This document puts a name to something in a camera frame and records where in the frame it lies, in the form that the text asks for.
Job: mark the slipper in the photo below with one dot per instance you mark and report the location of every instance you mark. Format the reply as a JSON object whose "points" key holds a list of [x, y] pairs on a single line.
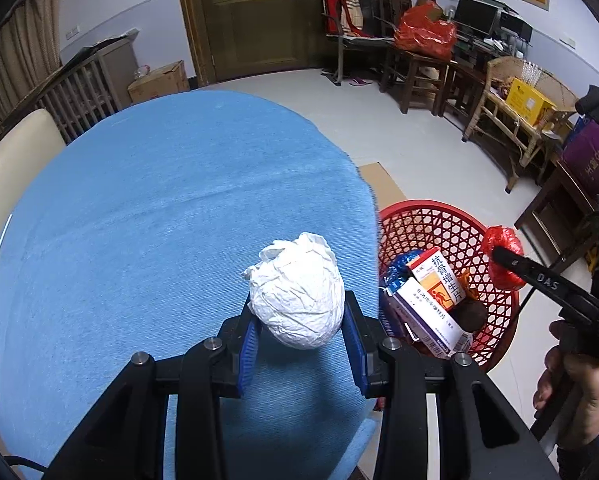
{"points": [[360, 81]]}

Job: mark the cream chair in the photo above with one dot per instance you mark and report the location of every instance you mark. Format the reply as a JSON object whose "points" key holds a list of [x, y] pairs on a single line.
{"points": [[19, 150]]}

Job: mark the person's right forearm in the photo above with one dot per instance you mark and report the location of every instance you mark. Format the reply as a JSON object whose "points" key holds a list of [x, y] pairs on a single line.
{"points": [[594, 460]]}

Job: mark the red scarf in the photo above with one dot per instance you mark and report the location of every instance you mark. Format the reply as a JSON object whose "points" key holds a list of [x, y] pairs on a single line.
{"points": [[332, 7]]}

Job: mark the flat cardboard sheet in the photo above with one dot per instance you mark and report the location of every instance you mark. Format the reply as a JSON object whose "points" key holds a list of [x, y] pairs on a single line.
{"points": [[384, 185]]}

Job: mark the small black monitor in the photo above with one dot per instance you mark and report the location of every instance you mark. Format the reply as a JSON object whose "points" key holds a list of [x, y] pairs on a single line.
{"points": [[517, 25]]}

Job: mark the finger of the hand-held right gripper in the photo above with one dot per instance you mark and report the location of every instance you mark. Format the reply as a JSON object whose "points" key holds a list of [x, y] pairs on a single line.
{"points": [[544, 277]]}

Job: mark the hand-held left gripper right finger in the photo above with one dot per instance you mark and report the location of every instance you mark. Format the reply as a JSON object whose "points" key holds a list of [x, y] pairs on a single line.
{"points": [[354, 350]]}

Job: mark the blue tablecloth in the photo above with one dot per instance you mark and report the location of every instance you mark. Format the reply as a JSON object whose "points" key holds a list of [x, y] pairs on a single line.
{"points": [[154, 210]]}

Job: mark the dark wooden side table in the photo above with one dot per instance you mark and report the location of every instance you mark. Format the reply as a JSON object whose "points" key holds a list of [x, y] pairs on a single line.
{"points": [[462, 80]]}

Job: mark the red plastic bag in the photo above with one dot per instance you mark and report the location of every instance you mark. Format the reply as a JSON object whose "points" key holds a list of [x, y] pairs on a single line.
{"points": [[424, 32]]}

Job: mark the yellow cardboard box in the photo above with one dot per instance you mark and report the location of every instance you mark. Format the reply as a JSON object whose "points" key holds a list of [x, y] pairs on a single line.
{"points": [[529, 102]]}

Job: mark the black computer monitor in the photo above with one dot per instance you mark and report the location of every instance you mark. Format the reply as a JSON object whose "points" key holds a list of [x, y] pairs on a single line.
{"points": [[477, 17]]}

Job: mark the white paper ball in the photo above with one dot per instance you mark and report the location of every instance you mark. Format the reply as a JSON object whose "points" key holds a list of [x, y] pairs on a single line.
{"points": [[299, 300]]}

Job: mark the glass computer desk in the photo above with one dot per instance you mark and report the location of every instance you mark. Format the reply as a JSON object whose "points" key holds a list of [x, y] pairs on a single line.
{"points": [[479, 47]]}

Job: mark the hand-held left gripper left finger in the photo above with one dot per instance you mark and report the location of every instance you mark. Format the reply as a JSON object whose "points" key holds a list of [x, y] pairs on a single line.
{"points": [[249, 355]]}

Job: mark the wooden slatted cabinet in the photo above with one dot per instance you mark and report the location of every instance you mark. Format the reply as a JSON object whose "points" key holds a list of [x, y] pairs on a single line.
{"points": [[79, 95]]}

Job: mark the metal frame chair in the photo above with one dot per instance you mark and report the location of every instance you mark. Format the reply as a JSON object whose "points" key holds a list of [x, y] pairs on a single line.
{"points": [[359, 42]]}

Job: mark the wicker armchair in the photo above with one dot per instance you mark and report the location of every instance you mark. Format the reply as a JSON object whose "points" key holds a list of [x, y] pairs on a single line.
{"points": [[499, 120]]}

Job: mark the dark brown ball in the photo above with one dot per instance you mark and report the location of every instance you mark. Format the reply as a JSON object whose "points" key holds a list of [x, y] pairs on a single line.
{"points": [[469, 316]]}

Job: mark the red plastic mesh basket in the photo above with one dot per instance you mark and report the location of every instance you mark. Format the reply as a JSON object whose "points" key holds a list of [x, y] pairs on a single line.
{"points": [[429, 225]]}

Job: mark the beige curtain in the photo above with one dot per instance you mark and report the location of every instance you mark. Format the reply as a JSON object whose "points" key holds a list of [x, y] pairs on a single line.
{"points": [[24, 50]]}

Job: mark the blue foil wrapper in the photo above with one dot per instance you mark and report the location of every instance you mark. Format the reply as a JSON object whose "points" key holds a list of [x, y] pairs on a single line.
{"points": [[399, 267]]}

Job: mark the orange white medicine box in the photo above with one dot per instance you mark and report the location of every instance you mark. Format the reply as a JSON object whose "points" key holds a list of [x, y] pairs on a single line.
{"points": [[442, 282]]}

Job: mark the brown cardboard box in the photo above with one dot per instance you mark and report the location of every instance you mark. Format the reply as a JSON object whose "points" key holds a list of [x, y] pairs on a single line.
{"points": [[159, 82]]}

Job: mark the purple shopping bag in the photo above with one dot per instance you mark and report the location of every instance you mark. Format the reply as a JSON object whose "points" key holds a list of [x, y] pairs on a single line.
{"points": [[592, 152]]}

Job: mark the wooden double door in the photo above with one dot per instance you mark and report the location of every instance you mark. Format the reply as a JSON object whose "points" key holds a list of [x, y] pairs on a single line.
{"points": [[259, 35]]}

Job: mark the purple white medicine box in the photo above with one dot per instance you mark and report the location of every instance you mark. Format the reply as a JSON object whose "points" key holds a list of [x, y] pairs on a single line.
{"points": [[424, 317]]}

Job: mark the red plastic wrapper wad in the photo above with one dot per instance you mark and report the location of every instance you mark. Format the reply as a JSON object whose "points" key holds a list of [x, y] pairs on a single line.
{"points": [[499, 240]]}

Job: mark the dark wooden chair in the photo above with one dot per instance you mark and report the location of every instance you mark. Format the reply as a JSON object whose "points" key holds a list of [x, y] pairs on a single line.
{"points": [[414, 75]]}

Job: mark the beige striped towel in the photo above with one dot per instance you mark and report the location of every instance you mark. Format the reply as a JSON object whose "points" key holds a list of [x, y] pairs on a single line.
{"points": [[353, 7]]}

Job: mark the person's right hand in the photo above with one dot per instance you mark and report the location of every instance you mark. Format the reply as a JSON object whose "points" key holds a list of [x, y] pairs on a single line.
{"points": [[589, 395]]}

